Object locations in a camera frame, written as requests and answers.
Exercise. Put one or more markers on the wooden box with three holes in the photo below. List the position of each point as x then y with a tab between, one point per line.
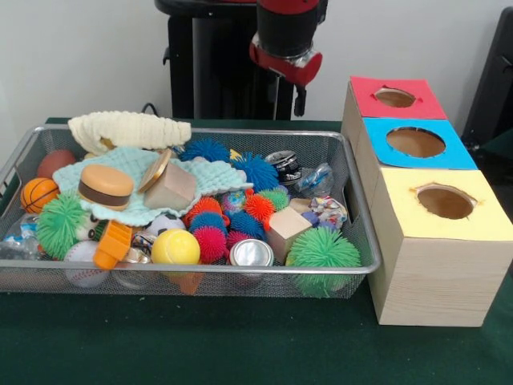
437	280

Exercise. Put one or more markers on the clear plastic bottle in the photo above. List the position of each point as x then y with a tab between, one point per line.
316	180

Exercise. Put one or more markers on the orange plastic toy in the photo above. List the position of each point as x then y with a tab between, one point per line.
111	246

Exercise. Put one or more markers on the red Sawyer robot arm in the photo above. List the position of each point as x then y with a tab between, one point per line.
286	28

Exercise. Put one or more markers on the yellow ball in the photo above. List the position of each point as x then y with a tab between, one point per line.
175	247

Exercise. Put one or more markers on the dark green tablecloth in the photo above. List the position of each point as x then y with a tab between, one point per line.
240	341

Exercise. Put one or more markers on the crumpled printed paper ball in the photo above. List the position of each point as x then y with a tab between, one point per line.
329	208

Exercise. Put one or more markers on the toy hamburger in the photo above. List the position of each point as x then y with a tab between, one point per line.
106	187

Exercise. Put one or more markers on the light teal waffle cloth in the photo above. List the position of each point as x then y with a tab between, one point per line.
120	160

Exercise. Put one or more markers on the black chair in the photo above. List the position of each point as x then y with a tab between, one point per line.
493	80

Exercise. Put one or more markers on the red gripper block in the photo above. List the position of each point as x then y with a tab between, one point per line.
288	66

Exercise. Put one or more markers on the small orange basketball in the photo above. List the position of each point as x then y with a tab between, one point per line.
39	195

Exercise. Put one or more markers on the large green spiky ball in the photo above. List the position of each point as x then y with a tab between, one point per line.
324	250

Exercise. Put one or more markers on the crushed red soda can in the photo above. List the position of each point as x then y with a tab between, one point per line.
284	164

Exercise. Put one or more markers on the plain wooden block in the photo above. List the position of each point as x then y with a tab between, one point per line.
173	188

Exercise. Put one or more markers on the cream waffle cloth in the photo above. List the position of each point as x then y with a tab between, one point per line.
132	130

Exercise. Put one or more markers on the small brown football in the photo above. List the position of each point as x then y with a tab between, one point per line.
57	163

